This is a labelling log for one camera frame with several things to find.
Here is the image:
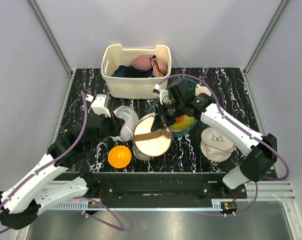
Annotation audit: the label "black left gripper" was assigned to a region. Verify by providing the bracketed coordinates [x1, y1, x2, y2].
[87, 108, 126, 152]

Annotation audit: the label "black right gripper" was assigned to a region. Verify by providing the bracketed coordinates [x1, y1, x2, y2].
[151, 100, 185, 133]

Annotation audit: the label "beige brown-trimmed laundry bag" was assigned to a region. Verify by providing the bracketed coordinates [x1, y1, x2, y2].
[132, 112, 173, 161]

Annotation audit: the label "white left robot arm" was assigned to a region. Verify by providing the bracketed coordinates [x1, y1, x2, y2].
[0, 115, 125, 230]

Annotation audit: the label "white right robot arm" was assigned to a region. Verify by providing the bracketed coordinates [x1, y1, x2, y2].
[152, 82, 278, 198]

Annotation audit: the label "white mesh laundry bag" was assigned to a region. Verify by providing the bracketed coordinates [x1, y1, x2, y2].
[111, 106, 139, 142]

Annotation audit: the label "cream plastic laundry basket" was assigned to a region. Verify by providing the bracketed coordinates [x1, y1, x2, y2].
[101, 44, 172, 100]

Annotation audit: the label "beige bra-print laundry bag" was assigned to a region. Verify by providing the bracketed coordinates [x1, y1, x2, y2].
[200, 127, 235, 163]

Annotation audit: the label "pink bra in basket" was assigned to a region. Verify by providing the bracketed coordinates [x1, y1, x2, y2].
[130, 54, 168, 78]

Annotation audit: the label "orange translucent cup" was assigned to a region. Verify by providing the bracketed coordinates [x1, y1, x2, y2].
[175, 115, 185, 124]

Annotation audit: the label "yellow-green plate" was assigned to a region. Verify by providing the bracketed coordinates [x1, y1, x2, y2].
[170, 115, 195, 133]

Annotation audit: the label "orange plastic bowl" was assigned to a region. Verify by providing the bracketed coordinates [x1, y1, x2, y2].
[108, 145, 132, 169]

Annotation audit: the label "clear blue plastic tray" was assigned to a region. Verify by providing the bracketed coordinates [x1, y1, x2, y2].
[147, 77, 212, 138]

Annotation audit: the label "dark navy clothes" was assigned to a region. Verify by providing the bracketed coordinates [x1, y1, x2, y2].
[112, 65, 153, 78]

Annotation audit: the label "yellow-green mug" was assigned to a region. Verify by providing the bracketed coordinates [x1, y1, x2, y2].
[195, 84, 212, 97]

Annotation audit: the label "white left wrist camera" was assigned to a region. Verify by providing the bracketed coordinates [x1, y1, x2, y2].
[85, 94, 111, 118]

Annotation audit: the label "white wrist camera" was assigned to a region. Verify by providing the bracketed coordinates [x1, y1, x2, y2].
[153, 84, 170, 105]
[85, 94, 111, 118]

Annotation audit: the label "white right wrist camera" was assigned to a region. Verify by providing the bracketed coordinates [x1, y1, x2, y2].
[153, 84, 170, 105]

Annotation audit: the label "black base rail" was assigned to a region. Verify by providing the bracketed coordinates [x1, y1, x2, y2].
[39, 171, 260, 209]

